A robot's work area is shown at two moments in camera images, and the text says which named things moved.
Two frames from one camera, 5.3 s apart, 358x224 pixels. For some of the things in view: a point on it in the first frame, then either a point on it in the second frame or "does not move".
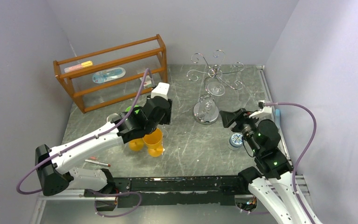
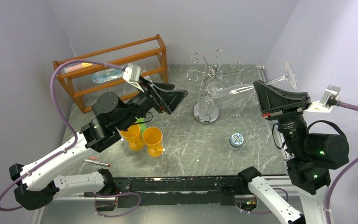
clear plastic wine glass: [164, 129] → [223, 96]
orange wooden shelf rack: [107, 76] does not move
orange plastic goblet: [154, 142] does not move
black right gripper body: [237, 120] → [286, 109]
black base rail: [210, 190] does not move
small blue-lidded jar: [236, 140] does not move
